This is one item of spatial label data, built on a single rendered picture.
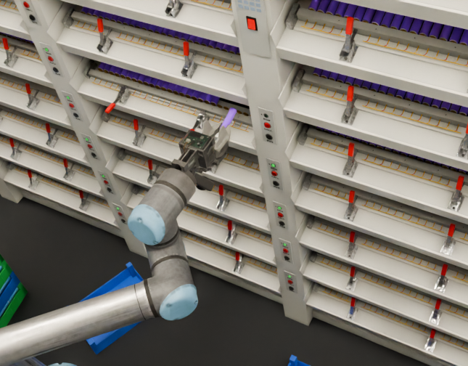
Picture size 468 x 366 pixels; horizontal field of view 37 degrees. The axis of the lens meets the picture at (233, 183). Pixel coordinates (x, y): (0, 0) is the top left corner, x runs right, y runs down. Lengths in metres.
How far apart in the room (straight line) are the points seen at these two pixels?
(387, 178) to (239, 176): 0.48
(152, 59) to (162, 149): 0.39
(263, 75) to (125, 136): 0.73
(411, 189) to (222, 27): 0.60
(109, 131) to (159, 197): 0.71
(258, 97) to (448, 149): 0.45
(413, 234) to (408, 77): 0.57
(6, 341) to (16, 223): 1.53
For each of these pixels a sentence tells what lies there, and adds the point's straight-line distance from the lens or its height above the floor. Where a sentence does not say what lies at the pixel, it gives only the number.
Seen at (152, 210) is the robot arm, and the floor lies 1.09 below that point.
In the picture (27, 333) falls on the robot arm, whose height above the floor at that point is 0.97.
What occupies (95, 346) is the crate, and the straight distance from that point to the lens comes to 2.67.
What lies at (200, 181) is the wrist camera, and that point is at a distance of 1.73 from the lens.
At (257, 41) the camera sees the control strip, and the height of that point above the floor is 1.32.
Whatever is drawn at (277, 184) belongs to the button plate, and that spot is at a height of 0.82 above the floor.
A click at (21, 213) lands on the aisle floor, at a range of 3.20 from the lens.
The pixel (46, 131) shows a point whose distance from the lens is 2.63.
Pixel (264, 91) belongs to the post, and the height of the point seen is 1.16.
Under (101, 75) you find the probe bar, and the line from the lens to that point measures 2.13.
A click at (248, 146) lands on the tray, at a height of 0.93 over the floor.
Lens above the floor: 2.33
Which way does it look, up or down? 51 degrees down
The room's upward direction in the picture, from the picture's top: 13 degrees counter-clockwise
